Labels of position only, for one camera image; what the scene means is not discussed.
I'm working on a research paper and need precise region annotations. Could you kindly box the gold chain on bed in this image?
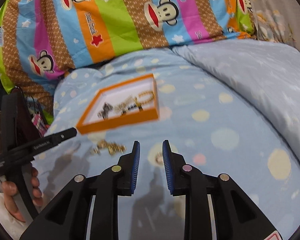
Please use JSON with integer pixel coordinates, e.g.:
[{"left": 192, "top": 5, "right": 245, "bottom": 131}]
[{"left": 90, "top": 139, "right": 127, "bottom": 157}]

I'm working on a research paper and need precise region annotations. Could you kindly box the dark silver jewelry piece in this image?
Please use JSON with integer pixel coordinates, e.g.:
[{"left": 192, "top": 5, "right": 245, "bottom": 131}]
[{"left": 97, "top": 102, "right": 113, "bottom": 120}]

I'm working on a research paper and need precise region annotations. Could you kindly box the floral grey curtain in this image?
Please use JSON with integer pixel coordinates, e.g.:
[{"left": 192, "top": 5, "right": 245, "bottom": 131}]
[{"left": 250, "top": 0, "right": 300, "bottom": 51}]

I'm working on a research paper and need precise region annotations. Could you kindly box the person's left hand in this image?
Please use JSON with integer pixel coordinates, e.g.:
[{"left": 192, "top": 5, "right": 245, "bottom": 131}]
[{"left": 3, "top": 163, "right": 43, "bottom": 225}]

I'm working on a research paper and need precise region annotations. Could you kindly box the pale blue quilt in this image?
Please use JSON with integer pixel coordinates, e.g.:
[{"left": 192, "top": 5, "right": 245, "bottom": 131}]
[{"left": 173, "top": 40, "right": 300, "bottom": 162}]

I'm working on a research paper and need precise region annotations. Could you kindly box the light blue dotted bedsheet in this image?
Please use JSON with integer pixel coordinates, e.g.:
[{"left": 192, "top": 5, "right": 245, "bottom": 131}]
[{"left": 34, "top": 49, "right": 300, "bottom": 239}]

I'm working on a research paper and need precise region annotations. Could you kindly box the gold black beaded bracelet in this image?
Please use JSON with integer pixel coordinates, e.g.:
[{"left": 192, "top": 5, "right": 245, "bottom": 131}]
[{"left": 114, "top": 95, "right": 144, "bottom": 116}]

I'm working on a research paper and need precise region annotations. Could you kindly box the gold ring on bed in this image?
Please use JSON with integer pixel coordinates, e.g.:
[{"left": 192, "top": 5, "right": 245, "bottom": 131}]
[{"left": 153, "top": 152, "right": 165, "bottom": 166}]

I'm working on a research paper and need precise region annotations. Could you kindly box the gold bracelet in tray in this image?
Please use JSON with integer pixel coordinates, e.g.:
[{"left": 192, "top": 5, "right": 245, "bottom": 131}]
[{"left": 137, "top": 90, "right": 156, "bottom": 104}]

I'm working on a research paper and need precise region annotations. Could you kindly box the colourful striped monkey pillow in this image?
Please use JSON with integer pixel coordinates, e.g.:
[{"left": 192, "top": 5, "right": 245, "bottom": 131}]
[{"left": 0, "top": 0, "right": 255, "bottom": 113}]

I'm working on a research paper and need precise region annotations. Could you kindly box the orange jewelry tray box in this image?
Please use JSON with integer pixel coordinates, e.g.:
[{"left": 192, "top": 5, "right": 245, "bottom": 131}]
[{"left": 76, "top": 73, "right": 159, "bottom": 134}]

